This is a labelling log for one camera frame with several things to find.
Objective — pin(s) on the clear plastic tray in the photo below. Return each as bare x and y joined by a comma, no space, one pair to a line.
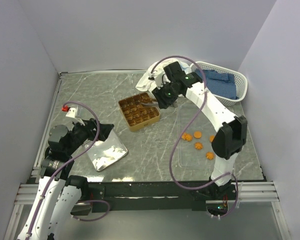
188,156

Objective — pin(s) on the silver tin lid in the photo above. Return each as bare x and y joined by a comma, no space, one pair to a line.
105,153

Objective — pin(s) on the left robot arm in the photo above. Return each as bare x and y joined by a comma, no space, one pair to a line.
58,191

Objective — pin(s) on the metal tongs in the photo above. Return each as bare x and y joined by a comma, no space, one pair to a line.
147,103

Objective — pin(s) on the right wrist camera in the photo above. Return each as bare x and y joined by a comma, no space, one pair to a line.
157,75

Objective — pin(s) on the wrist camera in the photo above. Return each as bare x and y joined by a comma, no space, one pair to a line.
72,112
157,75

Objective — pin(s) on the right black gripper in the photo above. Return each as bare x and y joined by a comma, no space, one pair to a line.
163,103

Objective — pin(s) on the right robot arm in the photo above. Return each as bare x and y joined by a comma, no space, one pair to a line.
231,130

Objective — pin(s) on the gold cookie tin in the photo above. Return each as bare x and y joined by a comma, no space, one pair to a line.
136,116

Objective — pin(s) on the white crumpled shirt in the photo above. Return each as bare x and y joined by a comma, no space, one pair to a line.
146,85

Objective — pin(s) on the blue folded cloth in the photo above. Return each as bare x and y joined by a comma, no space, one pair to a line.
221,84

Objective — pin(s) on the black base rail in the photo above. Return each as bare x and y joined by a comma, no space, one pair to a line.
158,195

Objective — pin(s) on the swirl orange cookie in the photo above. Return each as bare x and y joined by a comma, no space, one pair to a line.
210,155
198,145
187,137

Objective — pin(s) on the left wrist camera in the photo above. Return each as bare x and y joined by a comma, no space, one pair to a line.
72,112

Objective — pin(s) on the white laundry basket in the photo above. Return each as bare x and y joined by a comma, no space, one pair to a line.
240,81

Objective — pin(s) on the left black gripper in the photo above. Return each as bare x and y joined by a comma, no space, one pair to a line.
90,125

